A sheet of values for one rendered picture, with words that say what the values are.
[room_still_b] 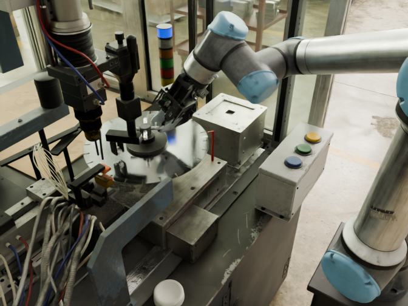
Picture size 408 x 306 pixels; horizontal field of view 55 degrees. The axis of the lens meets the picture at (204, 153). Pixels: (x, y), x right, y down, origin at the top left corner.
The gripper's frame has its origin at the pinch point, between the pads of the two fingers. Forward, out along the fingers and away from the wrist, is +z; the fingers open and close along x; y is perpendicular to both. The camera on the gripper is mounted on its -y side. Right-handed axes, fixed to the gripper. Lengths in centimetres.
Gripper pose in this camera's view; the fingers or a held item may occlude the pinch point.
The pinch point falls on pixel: (162, 127)
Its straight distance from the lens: 104.2
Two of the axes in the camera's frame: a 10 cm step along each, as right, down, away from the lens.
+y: -4.9, 3.7, -7.9
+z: -5.2, 6.0, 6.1
